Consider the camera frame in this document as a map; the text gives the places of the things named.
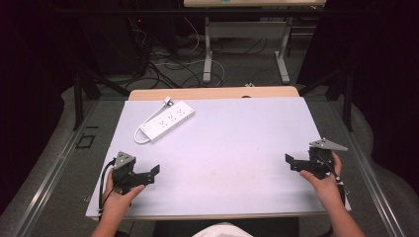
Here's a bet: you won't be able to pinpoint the metal floor rail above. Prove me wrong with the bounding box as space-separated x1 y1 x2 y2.
9 100 100 237
324 98 407 237

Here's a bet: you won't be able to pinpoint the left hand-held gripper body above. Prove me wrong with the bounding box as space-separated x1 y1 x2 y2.
111 150 156 196

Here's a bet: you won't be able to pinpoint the white table mat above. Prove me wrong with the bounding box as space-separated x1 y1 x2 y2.
85 96 352 219

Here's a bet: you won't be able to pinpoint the black floor cables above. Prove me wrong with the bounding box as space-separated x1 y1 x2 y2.
125 35 269 91

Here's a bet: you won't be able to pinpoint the white metal desk frame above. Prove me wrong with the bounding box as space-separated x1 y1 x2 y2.
202 16 294 85

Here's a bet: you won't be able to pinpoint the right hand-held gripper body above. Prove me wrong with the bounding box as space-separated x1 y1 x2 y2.
291 137 349 181

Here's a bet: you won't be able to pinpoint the person's left hand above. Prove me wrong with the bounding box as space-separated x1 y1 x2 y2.
101 170 146 219

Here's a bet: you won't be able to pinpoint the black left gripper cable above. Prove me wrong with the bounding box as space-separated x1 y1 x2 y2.
97 158 117 212

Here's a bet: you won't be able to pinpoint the white floor cable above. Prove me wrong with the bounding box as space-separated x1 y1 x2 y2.
154 16 226 89

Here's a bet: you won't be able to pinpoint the white power strip cable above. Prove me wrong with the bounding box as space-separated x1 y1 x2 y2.
132 101 171 145

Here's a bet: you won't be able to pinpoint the person's white clothing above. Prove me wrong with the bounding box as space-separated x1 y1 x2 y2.
192 221 255 237

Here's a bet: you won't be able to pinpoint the dark computer tower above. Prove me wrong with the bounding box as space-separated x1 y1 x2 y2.
126 15 153 78

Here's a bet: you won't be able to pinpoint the person's right hand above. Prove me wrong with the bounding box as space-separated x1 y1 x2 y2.
298 150 344 211

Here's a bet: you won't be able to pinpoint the black metal stand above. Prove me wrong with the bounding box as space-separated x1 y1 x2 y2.
72 63 131 131
296 63 356 133

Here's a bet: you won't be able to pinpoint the white power strip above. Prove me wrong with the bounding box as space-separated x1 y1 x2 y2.
140 100 196 144

